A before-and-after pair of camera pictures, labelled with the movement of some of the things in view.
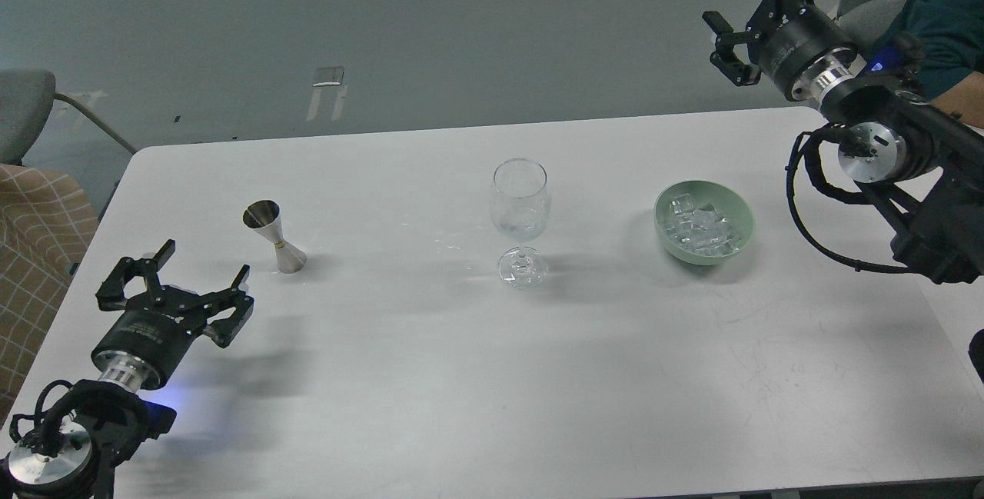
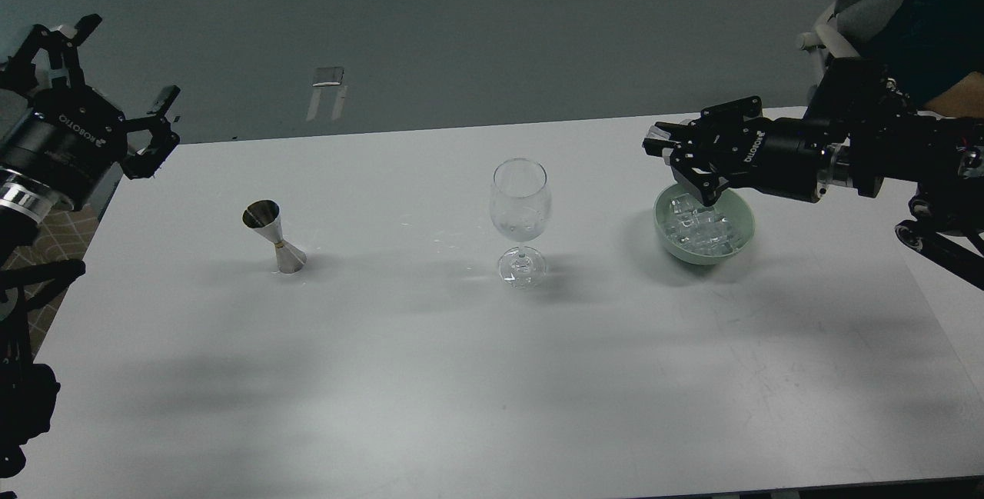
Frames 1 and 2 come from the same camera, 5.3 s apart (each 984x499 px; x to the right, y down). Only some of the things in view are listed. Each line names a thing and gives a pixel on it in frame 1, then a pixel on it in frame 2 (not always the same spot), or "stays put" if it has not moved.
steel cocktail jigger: x=264 y=215 stays put
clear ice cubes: x=699 y=231 stays put
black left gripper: x=145 y=340 -> x=69 y=140
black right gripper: x=797 y=47 -> x=735 y=141
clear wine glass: x=520 y=205 stays put
